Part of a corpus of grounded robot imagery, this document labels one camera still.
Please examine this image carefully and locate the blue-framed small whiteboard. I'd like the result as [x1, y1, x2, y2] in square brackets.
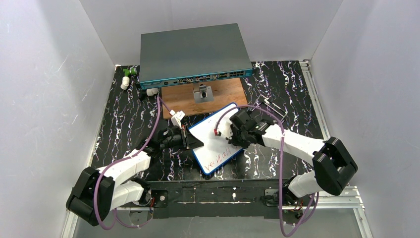
[189, 103, 243, 175]

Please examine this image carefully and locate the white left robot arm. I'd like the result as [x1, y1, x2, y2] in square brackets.
[65, 125, 204, 226]

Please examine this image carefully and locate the white pipe elbow fitting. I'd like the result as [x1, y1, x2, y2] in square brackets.
[120, 76, 130, 90]

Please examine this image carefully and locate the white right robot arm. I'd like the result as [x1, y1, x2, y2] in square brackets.
[218, 109, 358, 201]

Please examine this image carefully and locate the brown wooden board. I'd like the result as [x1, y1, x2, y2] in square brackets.
[161, 78, 248, 116]

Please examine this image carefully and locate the white and black pipe fitting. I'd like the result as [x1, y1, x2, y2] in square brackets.
[139, 88, 159, 101]

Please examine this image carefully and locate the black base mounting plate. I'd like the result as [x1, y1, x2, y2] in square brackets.
[119, 177, 322, 220]

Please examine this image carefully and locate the green and white pipe fitting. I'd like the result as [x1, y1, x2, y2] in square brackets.
[122, 66, 138, 77]

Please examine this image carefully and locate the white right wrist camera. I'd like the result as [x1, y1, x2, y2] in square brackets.
[214, 120, 233, 140]

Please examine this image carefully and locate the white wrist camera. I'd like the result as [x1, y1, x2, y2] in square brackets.
[214, 120, 233, 140]
[169, 110, 185, 128]

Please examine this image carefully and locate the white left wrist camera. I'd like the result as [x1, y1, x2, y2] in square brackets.
[169, 110, 185, 128]

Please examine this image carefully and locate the metal bracket with black knob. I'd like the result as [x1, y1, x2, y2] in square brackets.
[193, 83, 214, 104]

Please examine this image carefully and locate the grey network switch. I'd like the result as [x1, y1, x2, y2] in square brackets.
[139, 23, 253, 89]

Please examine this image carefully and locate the right aluminium side rail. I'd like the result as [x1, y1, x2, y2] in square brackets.
[299, 59, 330, 139]

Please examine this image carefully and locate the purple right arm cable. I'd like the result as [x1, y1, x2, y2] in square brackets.
[213, 105, 319, 238]

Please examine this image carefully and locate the aluminium extrusion frame rail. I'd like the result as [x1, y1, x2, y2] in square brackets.
[60, 186, 373, 238]

